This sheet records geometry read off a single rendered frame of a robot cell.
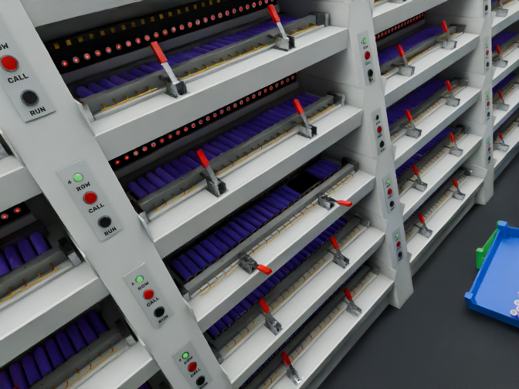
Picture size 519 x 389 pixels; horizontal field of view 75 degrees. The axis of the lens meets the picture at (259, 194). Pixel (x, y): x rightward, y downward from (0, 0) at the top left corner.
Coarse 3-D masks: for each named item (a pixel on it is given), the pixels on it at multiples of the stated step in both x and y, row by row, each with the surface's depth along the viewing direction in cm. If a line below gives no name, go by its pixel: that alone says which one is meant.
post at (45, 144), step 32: (0, 0) 40; (32, 32) 43; (32, 64) 43; (0, 96) 42; (64, 96) 46; (32, 128) 44; (64, 128) 47; (32, 160) 45; (64, 160) 47; (96, 160) 50; (64, 192) 48; (64, 224) 49; (128, 224) 54; (96, 256) 52; (128, 256) 55; (128, 288) 56; (160, 288) 60; (128, 320) 60; (192, 320) 65; (160, 352) 62; (224, 384) 72
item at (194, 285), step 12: (348, 168) 94; (336, 180) 91; (348, 180) 93; (312, 192) 88; (324, 192) 90; (300, 204) 85; (312, 204) 86; (276, 216) 82; (288, 216) 83; (264, 228) 80; (276, 228) 81; (252, 240) 77; (228, 252) 75; (216, 264) 73; (228, 264) 74; (204, 276) 71; (192, 288) 69
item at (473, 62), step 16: (448, 0) 121; (464, 0) 118; (480, 0) 115; (464, 16) 120; (480, 16) 117; (480, 48) 121; (464, 64) 127; (480, 64) 124; (480, 96) 129; (464, 112) 136; (480, 112) 132; (480, 144) 138; (480, 160) 141; (480, 192) 148
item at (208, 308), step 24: (360, 168) 97; (336, 192) 90; (360, 192) 92; (240, 216) 87; (312, 216) 84; (336, 216) 88; (288, 240) 79; (312, 240) 84; (264, 264) 75; (216, 288) 71; (240, 288) 71; (192, 312) 63; (216, 312) 69
